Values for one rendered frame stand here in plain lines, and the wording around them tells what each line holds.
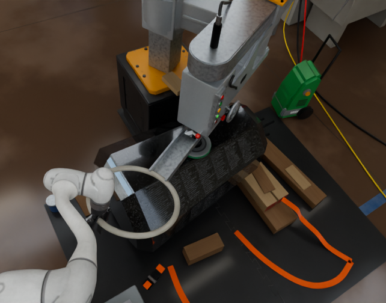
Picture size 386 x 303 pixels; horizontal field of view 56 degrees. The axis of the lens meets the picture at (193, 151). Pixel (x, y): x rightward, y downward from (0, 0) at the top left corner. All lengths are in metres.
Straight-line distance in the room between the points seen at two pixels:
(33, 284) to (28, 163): 2.37
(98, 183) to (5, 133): 2.27
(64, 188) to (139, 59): 1.72
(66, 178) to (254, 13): 1.29
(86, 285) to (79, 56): 3.37
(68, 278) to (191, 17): 1.85
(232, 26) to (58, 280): 1.43
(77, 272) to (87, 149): 2.33
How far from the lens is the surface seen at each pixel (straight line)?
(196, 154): 2.38
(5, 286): 1.23
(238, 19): 2.03
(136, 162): 2.39
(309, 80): 3.60
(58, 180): 1.59
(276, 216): 3.14
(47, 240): 3.12
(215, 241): 2.90
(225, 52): 1.81
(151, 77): 2.91
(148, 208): 2.34
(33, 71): 4.21
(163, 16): 2.54
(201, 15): 2.49
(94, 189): 1.59
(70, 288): 1.17
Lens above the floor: 2.83
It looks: 56 degrees down
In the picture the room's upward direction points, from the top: 10 degrees clockwise
